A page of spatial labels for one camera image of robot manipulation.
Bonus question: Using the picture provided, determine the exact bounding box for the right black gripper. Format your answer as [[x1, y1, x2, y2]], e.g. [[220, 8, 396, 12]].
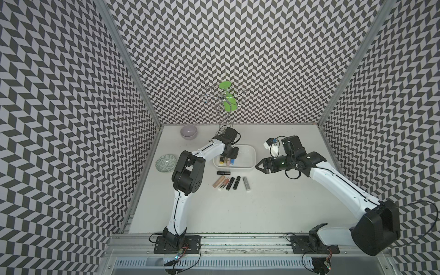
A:
[[254, 154, 294, 174]]

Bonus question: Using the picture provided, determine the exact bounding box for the white plastic storage box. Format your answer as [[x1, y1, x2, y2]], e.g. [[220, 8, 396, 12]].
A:
[[212, 144, 257, 171]]

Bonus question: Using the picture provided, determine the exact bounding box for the silver lipstick tube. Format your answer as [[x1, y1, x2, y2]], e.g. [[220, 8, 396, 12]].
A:
[[243, 176, 251, 191]]

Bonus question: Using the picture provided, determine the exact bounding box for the black lipstick with gold band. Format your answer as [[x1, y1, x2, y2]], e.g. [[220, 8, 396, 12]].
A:
[[233, 176, 241, 190]]

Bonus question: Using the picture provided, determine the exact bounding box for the black lipstick with silver band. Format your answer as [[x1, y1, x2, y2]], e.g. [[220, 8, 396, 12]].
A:
[[226, 177, 235, 190]]

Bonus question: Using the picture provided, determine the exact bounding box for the pink and silver lipstick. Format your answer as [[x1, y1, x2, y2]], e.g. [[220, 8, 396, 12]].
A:
[[219, 178, 230, 189]]

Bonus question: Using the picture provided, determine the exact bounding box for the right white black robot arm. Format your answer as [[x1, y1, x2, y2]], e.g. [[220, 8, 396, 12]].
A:
[[255, 135, 401, 256]]

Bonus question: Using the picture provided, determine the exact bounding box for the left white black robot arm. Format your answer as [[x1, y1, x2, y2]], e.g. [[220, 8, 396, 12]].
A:
[[162, 127, 241, 250]]

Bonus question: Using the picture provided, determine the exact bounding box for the beige lipstick tube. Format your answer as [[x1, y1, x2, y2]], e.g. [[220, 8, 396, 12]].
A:
[[213, 175, 225, 189]]

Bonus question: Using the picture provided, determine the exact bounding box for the small lilac bowl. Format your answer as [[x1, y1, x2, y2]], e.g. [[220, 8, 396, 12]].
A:
[[180, 125, 198, 140]]

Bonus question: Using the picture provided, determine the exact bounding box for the chrome stand with green leaves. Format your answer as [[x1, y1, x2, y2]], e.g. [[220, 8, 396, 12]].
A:
[[203, 80, 246, 135]]

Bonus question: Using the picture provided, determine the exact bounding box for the green patterned glass plate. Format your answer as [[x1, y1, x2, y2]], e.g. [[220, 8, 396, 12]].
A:
[[155, 154, 178, 174]]

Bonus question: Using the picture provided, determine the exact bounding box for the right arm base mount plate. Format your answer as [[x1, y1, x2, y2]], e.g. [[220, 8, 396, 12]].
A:
[[287, 235, 340, 255]]

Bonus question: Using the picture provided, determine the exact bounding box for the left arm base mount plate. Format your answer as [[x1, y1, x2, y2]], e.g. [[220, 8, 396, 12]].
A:
[[154, 235, 202, 255]]

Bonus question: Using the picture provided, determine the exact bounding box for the aluminium front rail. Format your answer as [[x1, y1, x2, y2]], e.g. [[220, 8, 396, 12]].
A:
[[102, 233, 366, 258]]

